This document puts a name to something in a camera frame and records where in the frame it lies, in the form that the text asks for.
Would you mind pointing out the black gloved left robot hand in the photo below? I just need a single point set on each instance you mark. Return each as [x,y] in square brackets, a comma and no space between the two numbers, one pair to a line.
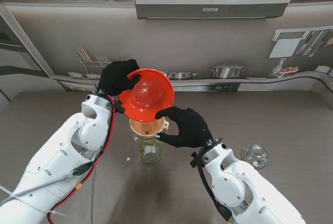
[117,78]

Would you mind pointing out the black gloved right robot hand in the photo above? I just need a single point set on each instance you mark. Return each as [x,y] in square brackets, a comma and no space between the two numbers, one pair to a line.
[192,130]

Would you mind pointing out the orange plastic bowl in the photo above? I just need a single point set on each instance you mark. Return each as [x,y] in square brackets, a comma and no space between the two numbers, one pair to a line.
[148,96]

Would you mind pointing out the cream plastic funnel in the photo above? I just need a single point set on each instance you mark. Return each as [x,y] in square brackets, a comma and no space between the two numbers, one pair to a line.
[143,129]

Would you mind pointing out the green mung beans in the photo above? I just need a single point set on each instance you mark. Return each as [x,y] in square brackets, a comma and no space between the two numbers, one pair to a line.
[148,156]

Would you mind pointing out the clear glass jar lid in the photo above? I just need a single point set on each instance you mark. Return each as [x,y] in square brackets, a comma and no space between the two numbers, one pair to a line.
[256,156]

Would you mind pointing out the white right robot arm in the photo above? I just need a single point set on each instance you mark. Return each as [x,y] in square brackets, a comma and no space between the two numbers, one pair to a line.
[239,190]

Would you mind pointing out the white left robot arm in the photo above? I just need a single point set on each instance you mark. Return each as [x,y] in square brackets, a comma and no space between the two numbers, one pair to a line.
[57,156]

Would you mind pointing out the clear glass jar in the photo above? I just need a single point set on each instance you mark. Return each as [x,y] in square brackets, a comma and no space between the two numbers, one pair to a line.
[149,153]

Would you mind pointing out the printed kitchen backdrop banner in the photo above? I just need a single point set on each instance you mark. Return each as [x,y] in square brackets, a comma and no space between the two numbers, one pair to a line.
[221,47]

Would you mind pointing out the white zip tie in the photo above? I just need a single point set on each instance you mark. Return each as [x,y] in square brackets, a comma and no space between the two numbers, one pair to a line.
[56,212]

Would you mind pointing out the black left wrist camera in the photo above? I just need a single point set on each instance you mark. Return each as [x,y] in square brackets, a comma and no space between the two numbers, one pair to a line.
[119,107]

